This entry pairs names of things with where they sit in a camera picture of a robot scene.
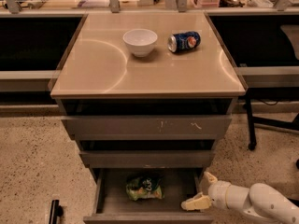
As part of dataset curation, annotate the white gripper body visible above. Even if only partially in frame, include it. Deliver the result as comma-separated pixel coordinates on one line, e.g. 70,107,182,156
208,181,231,209

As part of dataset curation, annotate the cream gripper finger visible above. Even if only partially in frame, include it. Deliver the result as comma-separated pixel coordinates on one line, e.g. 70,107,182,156
204,171,218,185
180,192,212,211

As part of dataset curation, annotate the green rice chip bag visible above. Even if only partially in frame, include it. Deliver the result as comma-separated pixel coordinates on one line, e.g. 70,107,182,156
126,176,164,201

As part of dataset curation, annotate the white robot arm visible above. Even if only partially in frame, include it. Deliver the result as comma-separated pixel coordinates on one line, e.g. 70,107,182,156
181,172,299,224

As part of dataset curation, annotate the middle grey drawer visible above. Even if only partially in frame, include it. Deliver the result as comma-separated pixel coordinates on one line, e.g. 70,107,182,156
79,150,214,168

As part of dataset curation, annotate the grey drawer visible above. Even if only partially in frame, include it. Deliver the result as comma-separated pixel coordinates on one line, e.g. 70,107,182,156
79,150,214,168
83,169,213,224
62,115,232,140

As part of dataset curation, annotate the top grey drawer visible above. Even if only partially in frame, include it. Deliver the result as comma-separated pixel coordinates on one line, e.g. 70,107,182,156
62,115,232,140

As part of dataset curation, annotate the bottom grey drawer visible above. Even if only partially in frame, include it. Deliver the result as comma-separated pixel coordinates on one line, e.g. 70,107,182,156
83,169,213,224

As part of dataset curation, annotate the grey drawer cabinet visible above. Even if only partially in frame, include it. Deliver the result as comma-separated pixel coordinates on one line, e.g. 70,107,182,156
48,10,249,224

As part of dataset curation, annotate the black table leg with caster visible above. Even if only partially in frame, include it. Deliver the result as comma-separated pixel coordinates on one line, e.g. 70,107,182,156
245,96,256,151

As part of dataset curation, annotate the blue pepsi can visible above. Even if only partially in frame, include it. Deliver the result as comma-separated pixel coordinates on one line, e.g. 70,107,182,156
167,31,201,53

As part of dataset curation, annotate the black object on floor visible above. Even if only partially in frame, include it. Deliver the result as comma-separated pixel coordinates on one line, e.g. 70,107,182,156
49,200,64,224

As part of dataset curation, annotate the white bowl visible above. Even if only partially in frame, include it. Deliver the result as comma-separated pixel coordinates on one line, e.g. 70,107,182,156
122,29,158,57

